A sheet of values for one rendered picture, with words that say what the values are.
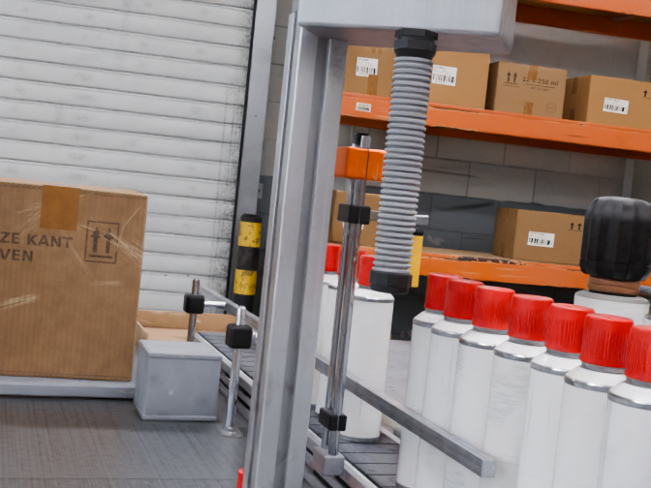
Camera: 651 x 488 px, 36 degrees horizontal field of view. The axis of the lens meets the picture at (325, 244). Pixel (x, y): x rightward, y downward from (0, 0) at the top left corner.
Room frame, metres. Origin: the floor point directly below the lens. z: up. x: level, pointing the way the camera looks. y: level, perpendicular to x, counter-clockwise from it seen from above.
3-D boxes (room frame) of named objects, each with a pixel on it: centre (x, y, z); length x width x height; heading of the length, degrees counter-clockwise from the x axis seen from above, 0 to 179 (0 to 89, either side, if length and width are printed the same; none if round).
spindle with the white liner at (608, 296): (1.15, -0.34, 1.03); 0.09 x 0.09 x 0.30
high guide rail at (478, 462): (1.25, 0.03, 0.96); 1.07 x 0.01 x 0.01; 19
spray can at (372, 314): (1.11, -0.06, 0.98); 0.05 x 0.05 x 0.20
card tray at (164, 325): (1.93, 0.22, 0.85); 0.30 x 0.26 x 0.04; 19
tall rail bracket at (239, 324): (1.28, 0.08, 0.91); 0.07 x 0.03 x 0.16; 109
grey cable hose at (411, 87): (0.80, -0.06, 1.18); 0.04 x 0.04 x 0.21
